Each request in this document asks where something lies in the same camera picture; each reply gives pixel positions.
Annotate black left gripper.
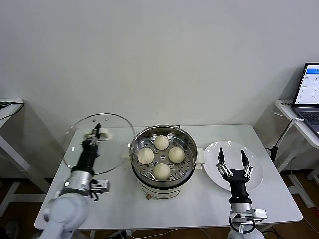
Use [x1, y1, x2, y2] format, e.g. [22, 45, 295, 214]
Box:
[74, 123, 102, 174]

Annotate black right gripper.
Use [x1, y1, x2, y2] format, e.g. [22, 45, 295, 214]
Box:
[216, 147, 254, 204]

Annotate round glass pot lid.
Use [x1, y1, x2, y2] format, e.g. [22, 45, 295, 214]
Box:
[62, 113, 135, 175]

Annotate white steamed baozi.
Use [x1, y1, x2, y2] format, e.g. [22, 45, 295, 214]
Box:
[152, 163, 172, 181]
[168, 146, 186, 164]
[154, 135, 169, 150]
[137, 148, 155, 164]

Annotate stainless steel steamer basket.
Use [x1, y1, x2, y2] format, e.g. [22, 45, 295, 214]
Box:
[129, 125, 199, 184]

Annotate white round plate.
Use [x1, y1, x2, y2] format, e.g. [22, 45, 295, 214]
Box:
[203, 140, 264, 192]

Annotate white laptop side table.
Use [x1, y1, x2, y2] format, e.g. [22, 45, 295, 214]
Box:
[274, 99, 319, 209]

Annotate white electric cooking pot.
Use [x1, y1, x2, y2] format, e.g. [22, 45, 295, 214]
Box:
[121, 145, 205, 201]

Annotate open grey laptop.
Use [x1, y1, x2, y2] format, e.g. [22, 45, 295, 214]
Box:
[291, 62, 319, 136]

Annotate black white laptop cable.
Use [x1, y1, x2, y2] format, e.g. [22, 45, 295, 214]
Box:
[265, 117, 305, 162]

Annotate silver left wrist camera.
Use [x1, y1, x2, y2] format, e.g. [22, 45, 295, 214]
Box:
[90, 179, 110, 194]

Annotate white floor cable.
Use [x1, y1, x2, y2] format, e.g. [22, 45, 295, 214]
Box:
[199, 228, 216, 239]

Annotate black floor cable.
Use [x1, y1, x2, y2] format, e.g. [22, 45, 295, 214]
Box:
[264, 224, 286, 237]

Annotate black cable on side table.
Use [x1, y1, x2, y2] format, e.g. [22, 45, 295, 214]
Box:
[0, 101, 26, 121]

